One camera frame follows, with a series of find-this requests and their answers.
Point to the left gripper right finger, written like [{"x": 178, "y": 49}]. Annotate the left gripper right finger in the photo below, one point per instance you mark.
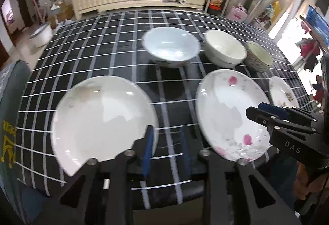
[{"x": 190, "y": 149}]

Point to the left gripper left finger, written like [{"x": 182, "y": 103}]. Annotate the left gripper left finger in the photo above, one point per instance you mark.
[{"x": 144, "y": 151}]

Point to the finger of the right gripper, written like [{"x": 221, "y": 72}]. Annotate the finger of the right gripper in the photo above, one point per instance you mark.
[
  {"x": 293, "y": 114},
  {"x": 259, "y": 116}
]

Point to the white plate bear print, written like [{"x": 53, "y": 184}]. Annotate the white plate bear print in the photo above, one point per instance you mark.
[{"x": 281, "y": 93}]

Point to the white plate pink flowers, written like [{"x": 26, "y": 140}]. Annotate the white plate pink flowers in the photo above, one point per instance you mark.
[{"x": 222, "y": 99}]

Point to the plain white plate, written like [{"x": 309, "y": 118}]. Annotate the plain white plate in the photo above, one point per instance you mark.
[{"x": 100, "y": 118}]

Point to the green patterned bowl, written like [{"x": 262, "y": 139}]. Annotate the green patterned bowl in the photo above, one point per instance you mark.
[{"x": 258, "y": 59}]

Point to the cream white bowl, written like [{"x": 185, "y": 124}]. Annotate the cream white bowl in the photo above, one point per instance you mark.
[{"x": 223, "y": 49}]

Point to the white bowl red pattern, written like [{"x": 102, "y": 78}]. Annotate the white bowl red pattern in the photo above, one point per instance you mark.
[{"x": 170, "y": 47}]

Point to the person right hand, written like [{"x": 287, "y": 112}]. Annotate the person right hand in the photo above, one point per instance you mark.
[{"x": 301, "y": 186}]

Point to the blue plastic basket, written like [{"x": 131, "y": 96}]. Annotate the blue plastic basket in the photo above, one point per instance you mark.
[{"x": 318, "y": 23}]

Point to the pink gift bag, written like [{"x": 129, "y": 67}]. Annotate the pink gift bag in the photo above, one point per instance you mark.
[{"x": 237, "y": 13}]

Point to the black white checked tablecloth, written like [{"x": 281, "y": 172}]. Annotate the black white checked tablecloth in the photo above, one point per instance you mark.
[{"x": 111, "y": 44}]

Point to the white mop bucket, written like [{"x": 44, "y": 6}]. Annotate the white mop bucket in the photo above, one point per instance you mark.
[{"x": 41, "y": 36}]

